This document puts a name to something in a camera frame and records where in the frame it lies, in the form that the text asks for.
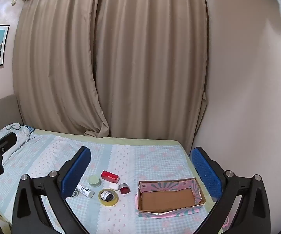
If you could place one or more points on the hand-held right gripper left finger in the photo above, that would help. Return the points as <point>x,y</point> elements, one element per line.
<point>77,173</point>

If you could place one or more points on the white earbud case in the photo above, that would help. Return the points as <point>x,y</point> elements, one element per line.
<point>113,186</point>

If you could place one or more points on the light blue floral bedsheet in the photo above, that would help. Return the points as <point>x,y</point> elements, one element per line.
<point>143,160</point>

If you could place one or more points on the pink-lined cardboard box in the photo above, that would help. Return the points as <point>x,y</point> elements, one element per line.
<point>167,198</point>

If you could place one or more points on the grey headboard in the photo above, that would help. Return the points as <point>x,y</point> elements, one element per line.
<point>4,112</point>

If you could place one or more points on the crumpled light blue blanket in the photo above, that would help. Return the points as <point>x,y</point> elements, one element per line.
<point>21,136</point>

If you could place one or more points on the small black-lidded jar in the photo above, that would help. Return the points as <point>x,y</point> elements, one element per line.
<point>107,195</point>

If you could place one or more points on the yellow tape roll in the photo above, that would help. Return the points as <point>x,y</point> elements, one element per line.
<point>108,203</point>

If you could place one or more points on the red jar with silver lid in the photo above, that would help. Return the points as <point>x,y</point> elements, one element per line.
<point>124,189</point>

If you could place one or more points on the red rectangular box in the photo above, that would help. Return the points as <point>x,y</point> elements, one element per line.
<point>110,176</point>

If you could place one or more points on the blue striped cloth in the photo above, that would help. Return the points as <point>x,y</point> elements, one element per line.
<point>29,128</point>

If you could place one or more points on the green cream jar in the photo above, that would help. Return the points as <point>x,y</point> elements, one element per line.
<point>94,180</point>

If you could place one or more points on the clear bottle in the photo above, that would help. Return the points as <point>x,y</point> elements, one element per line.
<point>85,190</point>

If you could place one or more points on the beige curtain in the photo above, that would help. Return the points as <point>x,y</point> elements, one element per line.
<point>57,65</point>
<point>150,65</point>

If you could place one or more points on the light green mattress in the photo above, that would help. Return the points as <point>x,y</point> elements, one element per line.
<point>130,140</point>

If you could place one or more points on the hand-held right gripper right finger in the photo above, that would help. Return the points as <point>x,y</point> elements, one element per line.
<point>206,173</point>

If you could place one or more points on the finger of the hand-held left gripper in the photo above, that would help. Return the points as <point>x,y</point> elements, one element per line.
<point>6,140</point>

